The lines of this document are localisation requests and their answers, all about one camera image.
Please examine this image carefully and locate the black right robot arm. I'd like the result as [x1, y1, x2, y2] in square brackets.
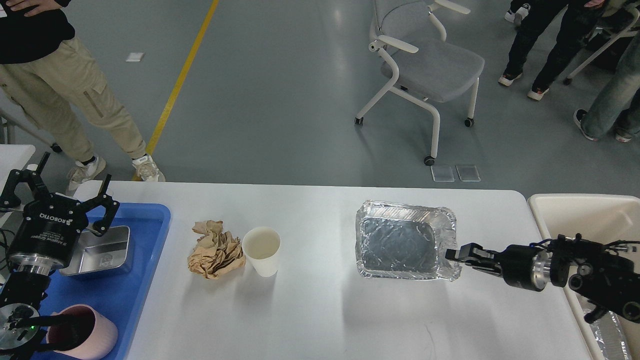
[445, 234, 640, 324]

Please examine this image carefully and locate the person in khaki trousers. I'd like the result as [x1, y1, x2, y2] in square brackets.
[0, 0, 166, 196]

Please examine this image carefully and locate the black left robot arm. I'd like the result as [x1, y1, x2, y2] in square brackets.
[1, 152, 120, 360]

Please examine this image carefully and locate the white paper cup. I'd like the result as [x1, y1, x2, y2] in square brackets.
[241, 227, 281, 278]

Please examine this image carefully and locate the pink ribbed mug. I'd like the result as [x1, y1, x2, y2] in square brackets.
[45, 304, 118, 360]

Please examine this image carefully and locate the grey white office chair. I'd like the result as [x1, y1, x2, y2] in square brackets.
[354, 0, 485, 166]

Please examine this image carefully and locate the aluminium foil tray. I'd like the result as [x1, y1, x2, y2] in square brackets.
[355, 200, 461, 281]

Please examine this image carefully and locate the stainless steel rectangular tray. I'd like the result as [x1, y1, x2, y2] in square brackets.
[59, 225, 134, 280]

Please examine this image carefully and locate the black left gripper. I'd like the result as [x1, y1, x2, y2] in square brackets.
[0, 151, 121, 271]

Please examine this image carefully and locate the person in dark jeans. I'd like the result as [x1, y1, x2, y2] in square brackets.
[497, 0, 608, 102]

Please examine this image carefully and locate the person with striped sneakers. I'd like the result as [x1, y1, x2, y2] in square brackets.
[503, 0, 531, 28]

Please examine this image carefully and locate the white side table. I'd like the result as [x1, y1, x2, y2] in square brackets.
[0, 144, 35, 193]

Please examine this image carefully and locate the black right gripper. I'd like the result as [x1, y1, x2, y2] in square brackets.
[445, 243, 551, 292]

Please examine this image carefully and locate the beige plastic bin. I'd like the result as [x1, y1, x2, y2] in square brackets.
[527, 193, 640, 360]

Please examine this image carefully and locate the brown paper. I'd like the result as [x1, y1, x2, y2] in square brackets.
[187, 219, 247, 280]

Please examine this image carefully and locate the person in light jeans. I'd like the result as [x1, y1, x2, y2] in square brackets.
[573, 33, 640, 142]

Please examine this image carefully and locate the blue plastic tray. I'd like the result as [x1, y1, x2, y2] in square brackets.
[39, 203, 171, 360]

